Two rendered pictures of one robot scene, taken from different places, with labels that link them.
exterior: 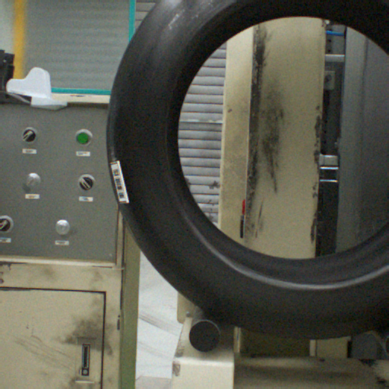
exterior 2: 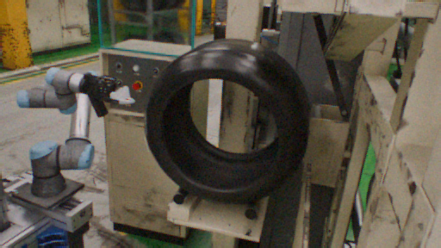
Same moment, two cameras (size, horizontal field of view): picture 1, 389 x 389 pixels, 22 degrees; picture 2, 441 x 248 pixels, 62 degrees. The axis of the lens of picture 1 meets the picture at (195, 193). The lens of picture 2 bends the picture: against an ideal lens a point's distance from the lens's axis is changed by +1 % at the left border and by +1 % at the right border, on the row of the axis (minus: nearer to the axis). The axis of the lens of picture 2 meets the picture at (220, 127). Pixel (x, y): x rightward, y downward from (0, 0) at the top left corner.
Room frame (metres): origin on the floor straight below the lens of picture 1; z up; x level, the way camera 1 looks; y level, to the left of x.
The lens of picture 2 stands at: (0.26, -0.37, 1.71)
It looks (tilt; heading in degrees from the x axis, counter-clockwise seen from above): 23 degrees down; 10
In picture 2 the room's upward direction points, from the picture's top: 4 degrees clockwise
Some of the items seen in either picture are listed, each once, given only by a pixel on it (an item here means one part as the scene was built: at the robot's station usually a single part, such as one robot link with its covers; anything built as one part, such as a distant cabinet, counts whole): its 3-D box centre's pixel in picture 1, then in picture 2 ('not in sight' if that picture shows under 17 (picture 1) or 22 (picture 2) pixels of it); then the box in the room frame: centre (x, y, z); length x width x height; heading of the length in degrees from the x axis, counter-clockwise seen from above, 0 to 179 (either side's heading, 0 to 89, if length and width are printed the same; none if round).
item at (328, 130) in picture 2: not in sight; (323, 144); (1.76, -0.56, 1.05); 0.20 x 0.15 x 0.30; 178
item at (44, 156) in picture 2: not in sight; (46, 157); (1.55, 0.66, 0.88); 0.13 x 0.12 x 0.14; 112
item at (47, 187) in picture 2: not in sight; (47, 179); (1.55, 0.66, 0.77); 0.15 x 0.15 x 0.10
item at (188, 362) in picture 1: (206, 355); (192, 189); (1.56, -0.03, 0.83); 0.36 x 0.09 x 0.06; 178
